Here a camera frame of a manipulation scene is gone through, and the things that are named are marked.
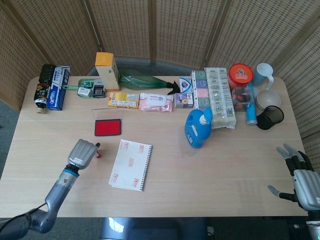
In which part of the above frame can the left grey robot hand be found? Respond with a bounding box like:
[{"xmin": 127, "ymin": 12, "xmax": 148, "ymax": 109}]
[{"xmin": 66, "ymin": 138, "xmax": 101, "ymax": 170}]

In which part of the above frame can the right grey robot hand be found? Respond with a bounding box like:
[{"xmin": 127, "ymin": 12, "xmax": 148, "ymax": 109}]
[{"xmin": 267, "ymin": 143, "xmax": 320, "ymax": 212}]

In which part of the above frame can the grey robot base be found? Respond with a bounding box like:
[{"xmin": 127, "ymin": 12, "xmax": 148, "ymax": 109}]
[{"xmin": 99, "ymin": 216, "xmax": 208, "ymax": 240}]

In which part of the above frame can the white spiral lined notebook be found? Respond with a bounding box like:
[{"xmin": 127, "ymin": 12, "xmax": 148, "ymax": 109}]
[{"xmin": 108, "ymin": 138, "xmax": 154, "ymax": 193}]

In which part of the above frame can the red ink pad clear lid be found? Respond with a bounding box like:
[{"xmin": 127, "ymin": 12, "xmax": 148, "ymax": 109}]
[{"xmin": 91, "ymin": 107, "xmax": 123, "ymax": 137}]

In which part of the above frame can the small white green box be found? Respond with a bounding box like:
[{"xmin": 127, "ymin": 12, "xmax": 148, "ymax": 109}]
[{"xmin": 76, "ymin": 86, "xmax": 93, "ymax": 97}]

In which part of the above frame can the grey black date stamper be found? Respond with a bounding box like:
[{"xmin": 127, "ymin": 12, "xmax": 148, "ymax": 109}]
[{"xmin": 91, "ymin": 79, "xmax": 107, "ymax": 99}]

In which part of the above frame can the yellow printed flat box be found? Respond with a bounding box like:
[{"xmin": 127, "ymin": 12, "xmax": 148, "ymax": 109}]
[{"xmin": 107, "ymin": 92, "xmax": 140, "ymax": 110}]

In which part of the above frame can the blue toothpaste box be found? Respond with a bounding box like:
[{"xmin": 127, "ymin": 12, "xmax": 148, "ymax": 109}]
[{"xmin": 46, "ymin": 65, "xmax": 71, "ymax": 111}]

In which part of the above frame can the dark drink bottle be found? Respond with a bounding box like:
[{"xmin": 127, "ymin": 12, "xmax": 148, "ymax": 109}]
[{"xmin": 33, "ymin": 63, "xmax": 57, "ymax": 114}]

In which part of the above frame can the black mesh cup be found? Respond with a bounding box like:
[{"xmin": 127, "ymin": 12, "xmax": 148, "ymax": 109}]
[{"xmin": 256, "ymin": 105, "xmax": 285, "ymax": 131}]

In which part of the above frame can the tall cream carton orange top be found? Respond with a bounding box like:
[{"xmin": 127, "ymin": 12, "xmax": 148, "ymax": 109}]
[{"xmin": 94, "ymin": 51, "xmax": 121, "ymax": 92}]

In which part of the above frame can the pink wet wipes pack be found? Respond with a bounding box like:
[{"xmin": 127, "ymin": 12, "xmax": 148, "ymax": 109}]
[{"xmin": 138, "ymin": 92, "xmax": 174, "ymax": 113}]

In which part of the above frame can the green plastic spray bottle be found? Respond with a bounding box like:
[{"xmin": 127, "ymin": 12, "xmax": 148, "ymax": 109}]
[{"xmin": 118, "ymin": 69, "xmax": 181, "ymax": 95}]

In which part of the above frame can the blue cylindrical tube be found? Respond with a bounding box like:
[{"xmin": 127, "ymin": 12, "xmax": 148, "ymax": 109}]
[{"xmin": 244, "ymin": 83, "xmax": 258, "ymax": 126}]

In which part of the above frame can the beige bowl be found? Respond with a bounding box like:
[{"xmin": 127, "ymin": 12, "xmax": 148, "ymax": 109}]
[{"xmin": 256, "ymin": 89, "xmax": 282, "ymax": 111}]

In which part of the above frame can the purple small soap box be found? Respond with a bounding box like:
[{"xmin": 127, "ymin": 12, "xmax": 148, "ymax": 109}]
[{"xmin": 174, "ymin": 92, "xmax": 195, "ymax": 109}]

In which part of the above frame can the blue detergent pump bottle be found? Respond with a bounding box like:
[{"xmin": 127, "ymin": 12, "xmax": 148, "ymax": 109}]
[{"xmin": 184, "ymin": 107, "xmax": 213, "ymax": 150}]

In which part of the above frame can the light blue mug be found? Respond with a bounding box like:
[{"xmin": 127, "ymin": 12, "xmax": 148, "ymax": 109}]
[{"xmin": 253, "ymin": 62, "xmax": 275, "ymax": 90}]

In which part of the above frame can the long white vacuum rice pack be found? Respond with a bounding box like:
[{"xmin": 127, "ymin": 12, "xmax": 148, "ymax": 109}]
[{"xmin": 204, "ymin": 66, "xmax": 238, "ymax": 130}]

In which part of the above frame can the blue white soap box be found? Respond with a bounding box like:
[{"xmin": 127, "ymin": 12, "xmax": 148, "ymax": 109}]
[{"xmin": 178, "ymin": 76, "xmax": 193, "ymax": 95}]

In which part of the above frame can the orange lid snack jar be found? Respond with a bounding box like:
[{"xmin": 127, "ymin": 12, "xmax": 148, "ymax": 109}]
[{"xmin": 227, "ymin": 62, "xmax": 255, "ymax": 93}]

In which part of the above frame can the pastel tissue multipack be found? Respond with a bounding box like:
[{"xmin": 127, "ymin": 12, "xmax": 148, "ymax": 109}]
[{"xmin": 191, "ymin": 70, "xmax": 210, "ymax": 110}]

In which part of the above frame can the wicker folding screen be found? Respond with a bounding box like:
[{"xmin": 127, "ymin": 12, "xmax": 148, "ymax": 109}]
[{"xmin": 0, "ymin": 0, "xmax": 320, "ymax": 173}]

